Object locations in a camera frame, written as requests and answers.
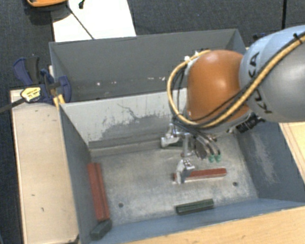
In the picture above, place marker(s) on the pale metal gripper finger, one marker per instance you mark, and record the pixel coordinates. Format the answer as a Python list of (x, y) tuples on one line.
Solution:
[(189, 165), (180, 174)]

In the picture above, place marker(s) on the red-brown block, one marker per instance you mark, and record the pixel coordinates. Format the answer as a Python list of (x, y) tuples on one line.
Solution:
[(208, 173), (98, 191)]

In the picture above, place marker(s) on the dark green flat block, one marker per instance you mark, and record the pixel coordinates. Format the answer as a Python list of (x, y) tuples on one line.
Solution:
[(195, 207), (101, 230)]

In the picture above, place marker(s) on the grey metal bin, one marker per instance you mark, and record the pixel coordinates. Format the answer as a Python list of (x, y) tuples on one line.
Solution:
[(137, 176)]

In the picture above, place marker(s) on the pale wood flat board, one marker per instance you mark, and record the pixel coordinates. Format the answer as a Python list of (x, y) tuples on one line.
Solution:
[(42, 172)]

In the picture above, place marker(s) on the black cylinder on white bracket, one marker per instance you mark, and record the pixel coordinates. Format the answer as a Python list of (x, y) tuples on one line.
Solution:
[(249, 125)]

